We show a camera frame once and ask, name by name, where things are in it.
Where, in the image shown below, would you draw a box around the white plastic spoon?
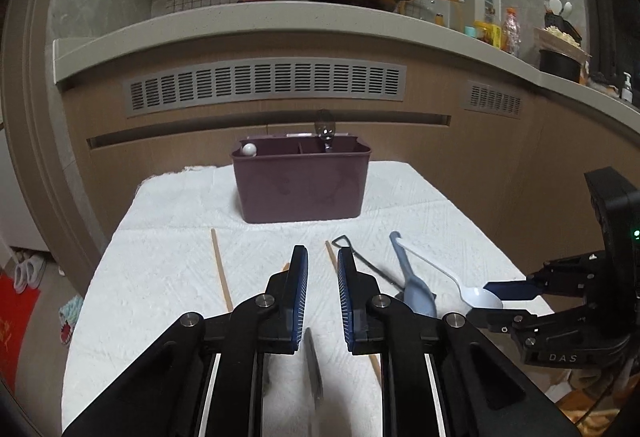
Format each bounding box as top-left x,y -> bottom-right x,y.
395,239 -> 505,311

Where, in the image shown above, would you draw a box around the wooden chopstick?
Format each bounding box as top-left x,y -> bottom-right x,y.
324,240 -> 384,387
210,228 -> 234,313

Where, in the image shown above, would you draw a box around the blue plastic spoon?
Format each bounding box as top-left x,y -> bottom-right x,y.
390,231 -> 437,318

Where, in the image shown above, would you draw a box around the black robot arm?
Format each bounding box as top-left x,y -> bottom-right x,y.
465,168 -> 639,369

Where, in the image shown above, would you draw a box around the black pot with utensils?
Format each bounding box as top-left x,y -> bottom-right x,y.
534,0 -> 590,85

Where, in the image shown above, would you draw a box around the grey kitchen countertop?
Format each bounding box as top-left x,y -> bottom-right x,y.
52,2 -> 639,133

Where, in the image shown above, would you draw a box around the orange cloth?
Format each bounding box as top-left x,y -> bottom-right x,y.
555,384 -> 640,437

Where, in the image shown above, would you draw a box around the white table cloth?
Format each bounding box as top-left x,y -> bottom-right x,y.
61,162 -> 520,436

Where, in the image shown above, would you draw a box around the maroon plastic utensil caddy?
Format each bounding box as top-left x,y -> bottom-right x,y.
231,134 -> 371,223

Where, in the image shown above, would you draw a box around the white ball-end utensil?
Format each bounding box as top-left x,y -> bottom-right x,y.
242,142 -> 257,158

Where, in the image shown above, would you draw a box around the small grey vent grille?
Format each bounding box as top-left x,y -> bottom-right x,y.
461,81 -> 523,118

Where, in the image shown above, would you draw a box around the white pump bottle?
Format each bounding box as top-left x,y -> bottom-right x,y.
620,72 -> 634,104

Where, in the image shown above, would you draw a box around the long grey vent grille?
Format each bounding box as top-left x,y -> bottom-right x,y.
122,57 -> 407,118

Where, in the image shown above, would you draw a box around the yellow container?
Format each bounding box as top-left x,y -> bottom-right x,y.
474,20 -> 502,49

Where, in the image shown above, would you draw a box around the white slippers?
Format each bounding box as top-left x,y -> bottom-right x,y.
13,254 -> 47,294

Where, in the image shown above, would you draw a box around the clear plastic bottle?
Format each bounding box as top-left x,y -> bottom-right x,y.
501,7 -> 521,57

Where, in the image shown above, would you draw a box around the red floor mat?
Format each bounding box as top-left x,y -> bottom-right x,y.
0,272 -> 40,391

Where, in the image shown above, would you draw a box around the black wire utensil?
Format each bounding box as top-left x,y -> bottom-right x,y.
331,235 -> 404,292

